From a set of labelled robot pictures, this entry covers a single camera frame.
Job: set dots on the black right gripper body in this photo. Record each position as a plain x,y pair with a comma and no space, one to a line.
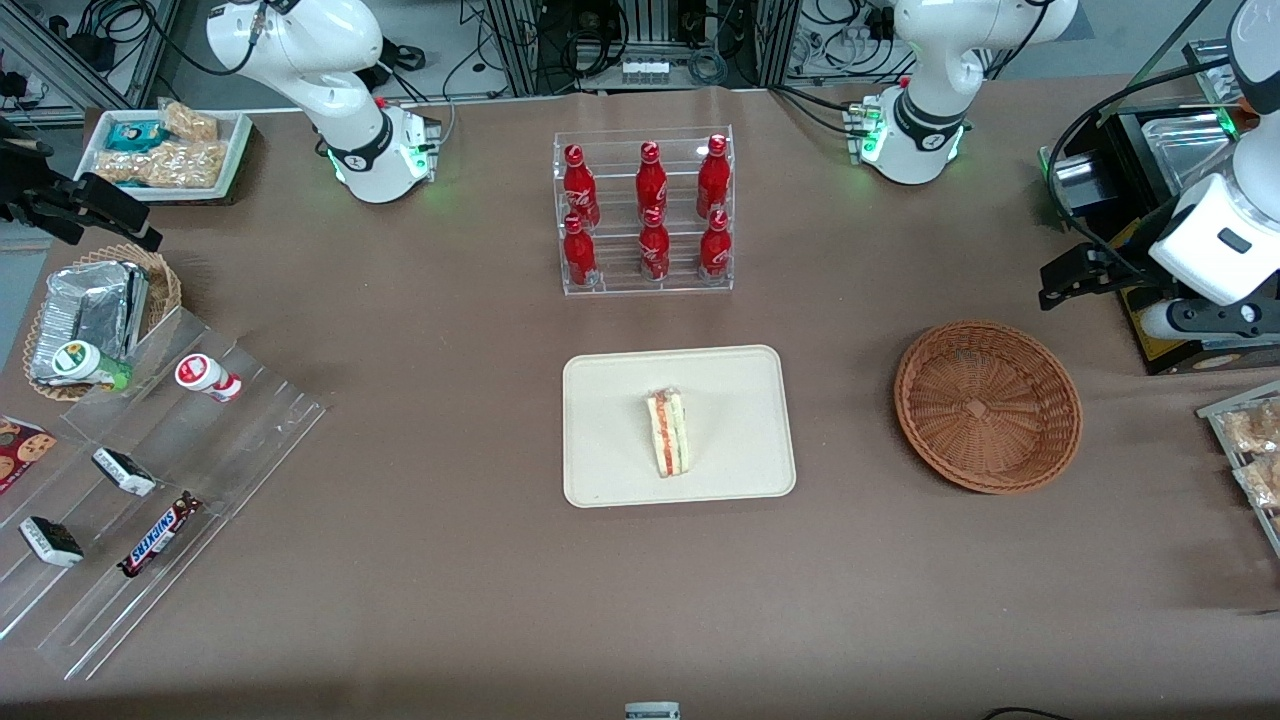
22,188

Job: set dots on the triangle sandwich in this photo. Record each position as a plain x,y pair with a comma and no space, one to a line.
668,435

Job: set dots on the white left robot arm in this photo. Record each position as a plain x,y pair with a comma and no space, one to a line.
930,60

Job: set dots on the small tan wicker basket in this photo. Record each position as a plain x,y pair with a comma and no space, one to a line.
165,290

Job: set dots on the white rectangular snack tray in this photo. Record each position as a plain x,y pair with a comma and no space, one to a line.
238,150

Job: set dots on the brown round wicker basket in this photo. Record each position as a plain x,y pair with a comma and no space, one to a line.
985,405

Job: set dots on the tray of pastries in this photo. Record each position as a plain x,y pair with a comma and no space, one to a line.
1215,412

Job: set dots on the beige rectangular tray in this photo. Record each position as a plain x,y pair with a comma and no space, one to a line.
610,425

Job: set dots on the large clear granola bag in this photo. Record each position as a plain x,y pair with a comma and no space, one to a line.
170,165

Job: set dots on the teal snack packet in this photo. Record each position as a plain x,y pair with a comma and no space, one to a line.
133,135

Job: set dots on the black yellow countertop machine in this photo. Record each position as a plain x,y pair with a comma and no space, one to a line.
1160,350

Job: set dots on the silver foil package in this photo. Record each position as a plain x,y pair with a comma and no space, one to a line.
90,310

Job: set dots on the small clear granola bag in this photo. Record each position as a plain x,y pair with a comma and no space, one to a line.
190,122

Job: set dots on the red white yogurt bottle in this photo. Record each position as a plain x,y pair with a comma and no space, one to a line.
205,375

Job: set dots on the clear bag of snacks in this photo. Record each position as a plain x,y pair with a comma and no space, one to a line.
1262,482
1255,428

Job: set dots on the red cookie package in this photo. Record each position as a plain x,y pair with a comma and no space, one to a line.
20,450

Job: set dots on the clear acrylic stepped shelf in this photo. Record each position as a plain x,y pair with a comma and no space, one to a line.
230,440

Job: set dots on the black white snack bar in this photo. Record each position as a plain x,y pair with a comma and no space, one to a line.
125,472

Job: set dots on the Snickers chocolate bar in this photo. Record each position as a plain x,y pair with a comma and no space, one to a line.
158,535

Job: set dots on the black white candy box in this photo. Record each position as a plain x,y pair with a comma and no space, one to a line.
50,541

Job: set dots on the red cola bottle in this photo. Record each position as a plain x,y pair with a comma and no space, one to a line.
579,255
713,180
654,250
580,190
715,248
651,185

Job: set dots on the clear acrylic bottle rack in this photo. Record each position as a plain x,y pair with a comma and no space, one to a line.
685,285

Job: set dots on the white power strip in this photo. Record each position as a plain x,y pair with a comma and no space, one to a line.
646,71

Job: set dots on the white labelled box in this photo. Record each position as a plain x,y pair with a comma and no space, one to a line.
652,711

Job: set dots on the aluminium frame rack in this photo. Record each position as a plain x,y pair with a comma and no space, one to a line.
520,50

